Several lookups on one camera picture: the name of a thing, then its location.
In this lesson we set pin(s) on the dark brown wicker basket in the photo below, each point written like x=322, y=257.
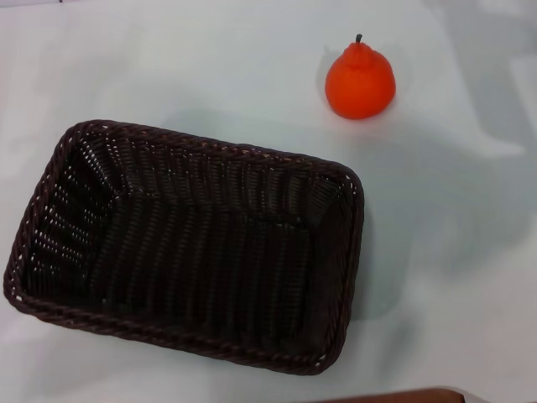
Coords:
x=201, y=260

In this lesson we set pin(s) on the orange plastic pear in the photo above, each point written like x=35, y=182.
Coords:
x=360, y=88

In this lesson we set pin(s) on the brown wooden board edge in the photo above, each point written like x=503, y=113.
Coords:
x=403, y=396

